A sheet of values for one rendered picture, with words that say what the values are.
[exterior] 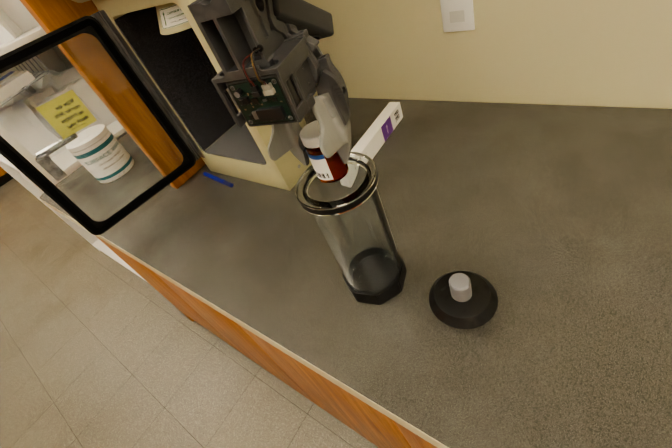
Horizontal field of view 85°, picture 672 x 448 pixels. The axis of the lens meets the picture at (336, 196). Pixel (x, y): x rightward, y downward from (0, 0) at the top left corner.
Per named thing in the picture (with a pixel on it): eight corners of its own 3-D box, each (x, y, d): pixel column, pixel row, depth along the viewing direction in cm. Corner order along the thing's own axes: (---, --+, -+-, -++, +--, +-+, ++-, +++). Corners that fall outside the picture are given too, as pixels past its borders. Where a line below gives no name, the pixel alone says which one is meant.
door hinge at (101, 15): (200, 156, 101) (98, 10, 77) (205, 157, 100) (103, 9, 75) (196, 160, 101) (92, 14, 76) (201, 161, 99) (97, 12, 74)
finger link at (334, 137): (331, 190, 40) (285, 122, 35) (347, 156, 44) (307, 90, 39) (355, 185, 38) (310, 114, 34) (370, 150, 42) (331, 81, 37)
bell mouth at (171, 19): (206, 3, 85) (192, -23, 82) (256, -8, 75) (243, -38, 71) (145, 38, 76) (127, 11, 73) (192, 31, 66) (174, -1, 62)
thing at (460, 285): (499, 282, 54) (498, 255, 50) (497, 342, 48) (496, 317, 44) (435, 276, 58) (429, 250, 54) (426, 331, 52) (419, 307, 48)
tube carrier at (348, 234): (413, 250, 61) (384, 149, 48) (400, 308, 54) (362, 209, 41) (353, 246, 66) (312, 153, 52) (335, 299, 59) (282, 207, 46)
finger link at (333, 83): (321, 133, 40) (276, 63, 36) (326, 124, 42) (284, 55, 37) (357, 122, 38) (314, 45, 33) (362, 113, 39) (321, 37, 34)
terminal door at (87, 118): (198, 162, 100) (92, 11, 75) (96, 238, 88) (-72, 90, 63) (197, 161, 101) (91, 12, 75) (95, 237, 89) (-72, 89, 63)
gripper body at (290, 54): (239, 134, 36) (166, 7, 28) (276, 89, 42) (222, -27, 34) (306, 128, 33) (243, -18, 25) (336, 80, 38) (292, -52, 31)
